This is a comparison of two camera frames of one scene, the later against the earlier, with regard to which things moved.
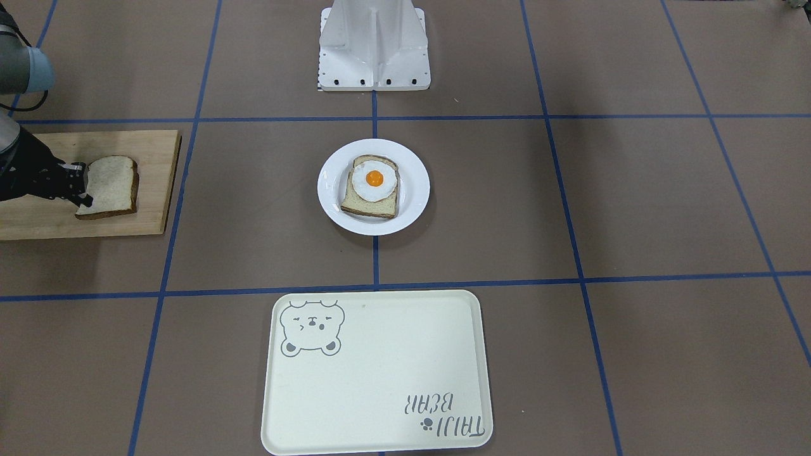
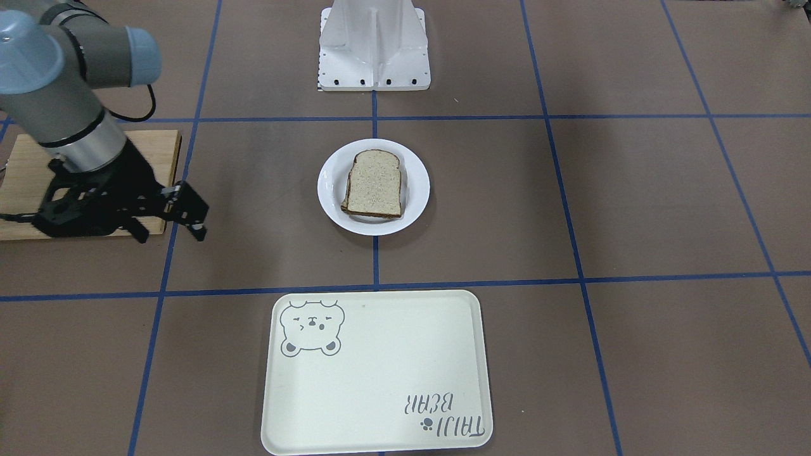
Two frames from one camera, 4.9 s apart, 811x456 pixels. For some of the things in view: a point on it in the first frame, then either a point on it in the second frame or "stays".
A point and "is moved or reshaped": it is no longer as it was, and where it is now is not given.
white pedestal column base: x=373 y=45 stays
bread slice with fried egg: x=372 y=186 stays
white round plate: x=334 y=180 stays
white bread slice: x=113 y=183 is moved or reshaped
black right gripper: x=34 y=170 to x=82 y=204
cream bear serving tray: x=375 y=371 stays
